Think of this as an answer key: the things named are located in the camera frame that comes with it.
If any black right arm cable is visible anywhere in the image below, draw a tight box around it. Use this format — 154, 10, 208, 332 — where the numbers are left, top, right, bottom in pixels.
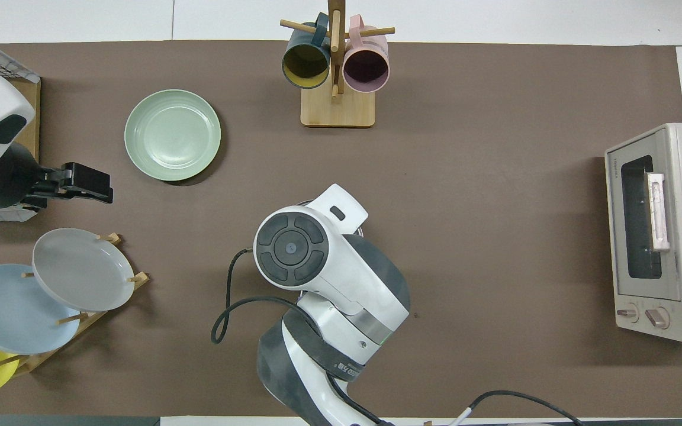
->
211, 248, 584, 426

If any dark teal mug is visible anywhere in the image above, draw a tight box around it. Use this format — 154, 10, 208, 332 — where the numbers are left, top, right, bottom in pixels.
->
282, 13, 332, 89

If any light blue plate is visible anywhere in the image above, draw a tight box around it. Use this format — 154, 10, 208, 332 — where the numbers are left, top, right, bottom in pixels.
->
0, 264, 81, 356

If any wooden plate rack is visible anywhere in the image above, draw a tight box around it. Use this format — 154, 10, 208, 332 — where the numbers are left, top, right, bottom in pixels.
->
0, 233, 150, 375

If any black wire basket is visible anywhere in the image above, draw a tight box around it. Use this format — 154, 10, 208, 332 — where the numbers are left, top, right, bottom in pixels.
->
0, 28, 41, 84

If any wooden mug tree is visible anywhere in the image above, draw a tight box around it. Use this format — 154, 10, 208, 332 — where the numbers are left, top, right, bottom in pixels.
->
280, 0, 395, 128

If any pink mug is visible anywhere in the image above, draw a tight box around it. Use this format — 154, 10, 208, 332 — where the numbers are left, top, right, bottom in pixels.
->
343, 15, 390, 93

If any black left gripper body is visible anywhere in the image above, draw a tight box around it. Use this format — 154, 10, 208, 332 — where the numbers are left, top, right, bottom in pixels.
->
42, 162, 114, 205

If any brown table mat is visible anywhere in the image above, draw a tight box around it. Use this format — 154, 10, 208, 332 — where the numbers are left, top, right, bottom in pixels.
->
0, 40, 682, 418

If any grey plate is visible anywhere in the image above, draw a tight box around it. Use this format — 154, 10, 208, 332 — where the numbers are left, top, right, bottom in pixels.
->
32, 228, 136, 312

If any light green plate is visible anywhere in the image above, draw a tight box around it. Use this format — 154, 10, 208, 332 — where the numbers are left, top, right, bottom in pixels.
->
124, 89, 222, 182

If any wire basket on wood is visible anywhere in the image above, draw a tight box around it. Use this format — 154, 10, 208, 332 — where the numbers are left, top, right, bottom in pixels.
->
0, 44, 41, 168

